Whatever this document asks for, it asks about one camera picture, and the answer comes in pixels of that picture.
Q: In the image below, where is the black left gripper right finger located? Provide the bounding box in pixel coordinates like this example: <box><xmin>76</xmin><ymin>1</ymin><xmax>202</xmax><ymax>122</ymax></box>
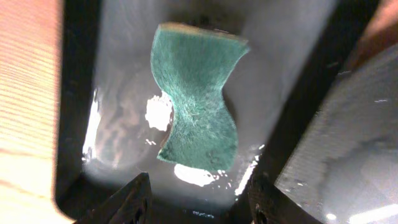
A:
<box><xmin>248</xmin><ymin>175</ymin><xmax>322</xmax><ymax>224</ymax></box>

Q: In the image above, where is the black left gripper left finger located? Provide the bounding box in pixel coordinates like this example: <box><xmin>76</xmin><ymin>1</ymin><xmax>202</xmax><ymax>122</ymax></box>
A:
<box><xmin>74</xmin><ymin>172</ymin><xmax>152</xmax><ymax>224</ymax></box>

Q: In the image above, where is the green yellow sponge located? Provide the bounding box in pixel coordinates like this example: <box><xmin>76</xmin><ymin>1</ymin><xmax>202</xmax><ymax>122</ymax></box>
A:
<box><xmin>150</xmin><ymin>22</ymin><xmax>249</xmax><ymax>171</ymax></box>

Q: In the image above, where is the round black tray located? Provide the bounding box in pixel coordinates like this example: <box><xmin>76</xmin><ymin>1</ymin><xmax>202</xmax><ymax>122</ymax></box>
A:
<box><xmin>276</xmin><ymin>46</ymin><xmax>397</xmax><ymax>223</ymax></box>

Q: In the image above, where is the rectangular black tray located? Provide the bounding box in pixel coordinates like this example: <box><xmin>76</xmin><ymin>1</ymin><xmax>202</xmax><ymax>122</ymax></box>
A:
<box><xmin>54</xmin><ymin>1</ymin><xmax>378</xmax><ymax>223</ymax></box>

